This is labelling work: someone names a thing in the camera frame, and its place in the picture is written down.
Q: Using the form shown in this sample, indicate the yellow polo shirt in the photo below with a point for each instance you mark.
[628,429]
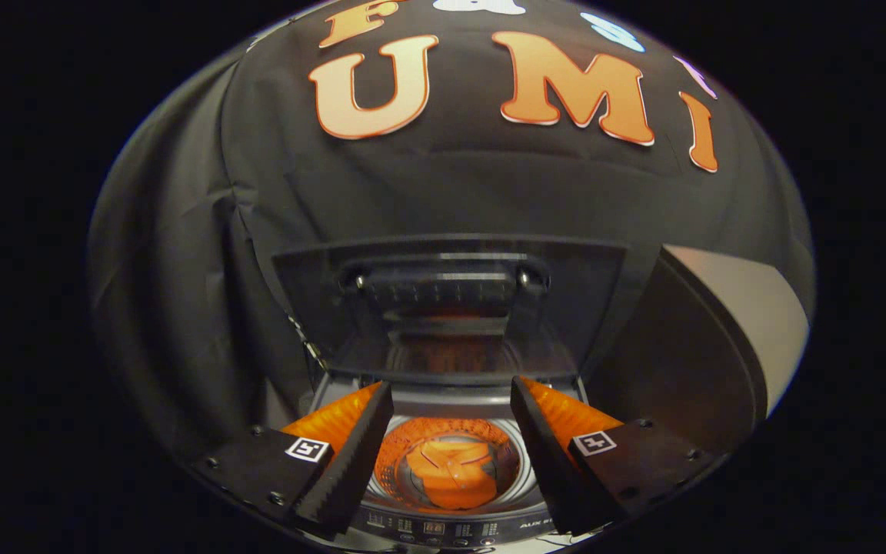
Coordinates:
[451,477]

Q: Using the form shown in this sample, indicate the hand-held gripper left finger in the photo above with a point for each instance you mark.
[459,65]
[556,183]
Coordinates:
[351,462]

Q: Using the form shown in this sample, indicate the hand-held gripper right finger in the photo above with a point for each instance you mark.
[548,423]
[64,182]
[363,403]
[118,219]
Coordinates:
[547,462]

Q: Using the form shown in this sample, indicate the black backdrop cloth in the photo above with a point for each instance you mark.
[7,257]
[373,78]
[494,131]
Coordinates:
[451,185]

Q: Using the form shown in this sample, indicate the dark glass washing machine lid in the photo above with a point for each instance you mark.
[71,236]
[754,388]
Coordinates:
[566,308]

